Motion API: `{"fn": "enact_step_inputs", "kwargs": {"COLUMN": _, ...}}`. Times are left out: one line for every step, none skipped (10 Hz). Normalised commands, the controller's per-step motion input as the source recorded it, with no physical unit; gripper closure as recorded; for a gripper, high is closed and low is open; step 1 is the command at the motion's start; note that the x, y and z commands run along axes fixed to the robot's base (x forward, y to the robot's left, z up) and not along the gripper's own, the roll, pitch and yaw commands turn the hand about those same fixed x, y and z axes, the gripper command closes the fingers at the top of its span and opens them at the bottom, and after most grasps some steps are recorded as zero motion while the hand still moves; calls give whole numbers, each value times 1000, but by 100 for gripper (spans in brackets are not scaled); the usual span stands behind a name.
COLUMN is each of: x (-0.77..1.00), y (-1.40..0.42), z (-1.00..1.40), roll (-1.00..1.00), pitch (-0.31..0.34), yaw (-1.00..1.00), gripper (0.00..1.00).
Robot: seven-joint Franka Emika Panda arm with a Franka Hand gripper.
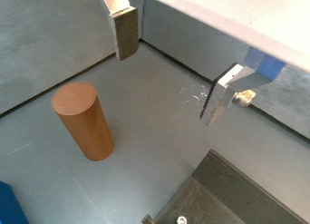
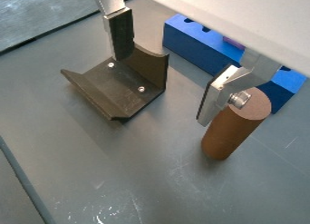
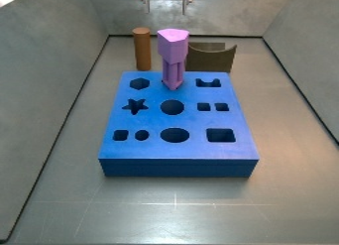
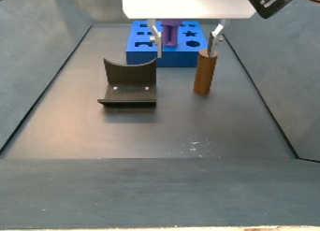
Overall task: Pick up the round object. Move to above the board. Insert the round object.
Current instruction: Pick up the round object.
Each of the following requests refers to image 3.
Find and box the purple pentagon peg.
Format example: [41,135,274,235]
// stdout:
[157,29,189,90]

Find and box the blue foam shape board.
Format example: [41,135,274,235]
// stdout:
[97,71,258,177]

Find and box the brown cylinder peg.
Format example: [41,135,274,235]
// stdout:
[132,27,150,70]

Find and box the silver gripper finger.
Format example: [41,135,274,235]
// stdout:
[182,0,193,15]
[140,0,149,14]

